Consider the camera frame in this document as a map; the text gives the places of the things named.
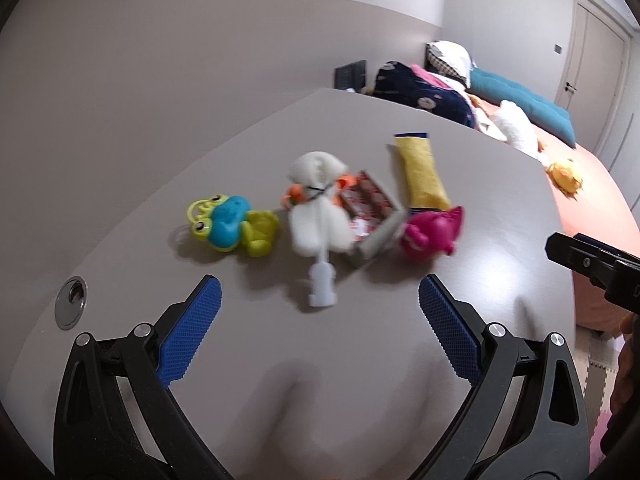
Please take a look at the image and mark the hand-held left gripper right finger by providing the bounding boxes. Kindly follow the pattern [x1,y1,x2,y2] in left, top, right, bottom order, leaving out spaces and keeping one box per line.
[415,274,588,480]

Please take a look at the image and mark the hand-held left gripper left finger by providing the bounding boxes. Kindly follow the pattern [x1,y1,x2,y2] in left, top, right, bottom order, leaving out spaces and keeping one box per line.
[52,275,231,480]

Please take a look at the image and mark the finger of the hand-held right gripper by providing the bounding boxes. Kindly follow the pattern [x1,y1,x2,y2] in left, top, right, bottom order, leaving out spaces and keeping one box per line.
[575,232,640,263]
[546,234,621,288]

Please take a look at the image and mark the pink plastic toy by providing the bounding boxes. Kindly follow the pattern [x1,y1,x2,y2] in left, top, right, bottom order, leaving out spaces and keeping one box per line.
[400,205,465,261]

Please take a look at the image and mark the green frog toy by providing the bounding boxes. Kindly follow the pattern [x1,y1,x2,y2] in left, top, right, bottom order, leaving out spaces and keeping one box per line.
[186,194,280,259]

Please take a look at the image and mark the white plastic piece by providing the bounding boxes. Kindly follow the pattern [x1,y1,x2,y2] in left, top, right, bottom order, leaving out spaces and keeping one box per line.
[306,252,340,311]

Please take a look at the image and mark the small red printed carton box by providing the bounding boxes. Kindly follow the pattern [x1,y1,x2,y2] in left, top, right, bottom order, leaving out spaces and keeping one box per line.
[342,169,406,267]

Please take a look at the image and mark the long yellow snack packet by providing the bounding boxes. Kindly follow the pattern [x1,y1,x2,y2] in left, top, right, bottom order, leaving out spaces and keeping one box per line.
[386,131,452,211]

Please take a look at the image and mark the white plush duck toy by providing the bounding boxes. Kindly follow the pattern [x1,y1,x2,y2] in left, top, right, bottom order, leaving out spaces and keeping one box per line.
[286,151,351,256]

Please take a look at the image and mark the person's right forearm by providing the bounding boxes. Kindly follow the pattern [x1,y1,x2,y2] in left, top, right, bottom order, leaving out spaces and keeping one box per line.
[600,310,640,461]

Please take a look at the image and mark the bed with orange sheet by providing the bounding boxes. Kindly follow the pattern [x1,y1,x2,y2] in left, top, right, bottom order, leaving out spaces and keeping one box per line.
[425,40,640,341]

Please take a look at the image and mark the yellow duck plush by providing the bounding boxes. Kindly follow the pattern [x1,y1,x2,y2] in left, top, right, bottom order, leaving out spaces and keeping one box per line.
[545,159,585,201]

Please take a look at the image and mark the foam floor mats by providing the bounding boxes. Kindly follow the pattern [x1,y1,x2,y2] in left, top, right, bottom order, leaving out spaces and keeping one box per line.
[575,325,623,480]

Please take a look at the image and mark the white goose plush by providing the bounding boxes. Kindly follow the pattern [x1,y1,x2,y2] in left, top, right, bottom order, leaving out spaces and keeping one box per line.
[482,100,551,166]

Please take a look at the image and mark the teal long pillow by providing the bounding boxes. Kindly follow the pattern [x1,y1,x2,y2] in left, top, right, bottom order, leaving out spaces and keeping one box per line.
[467,67,577,148]

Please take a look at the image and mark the white door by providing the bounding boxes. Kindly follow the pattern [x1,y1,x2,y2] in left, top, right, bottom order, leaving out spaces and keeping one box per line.
[554,0,628,118]

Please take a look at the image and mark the patchwork checked pillow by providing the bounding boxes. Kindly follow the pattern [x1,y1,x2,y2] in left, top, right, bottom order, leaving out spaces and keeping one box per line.
[427,40,476,88]

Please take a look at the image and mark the pink blanket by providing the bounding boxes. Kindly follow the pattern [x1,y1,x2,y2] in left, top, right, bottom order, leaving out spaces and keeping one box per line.
[410,64,451,86]

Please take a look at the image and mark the navy printed blanket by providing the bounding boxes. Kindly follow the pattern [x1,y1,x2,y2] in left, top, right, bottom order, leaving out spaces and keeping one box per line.
[372,61,476,128]

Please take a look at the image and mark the round desk cable grommet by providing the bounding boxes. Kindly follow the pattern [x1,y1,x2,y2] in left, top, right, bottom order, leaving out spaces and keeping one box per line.
[54,276,87,331]

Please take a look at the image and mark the black wall socket panel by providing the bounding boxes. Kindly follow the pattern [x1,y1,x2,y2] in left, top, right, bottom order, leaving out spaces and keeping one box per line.
[333,60,367,92]

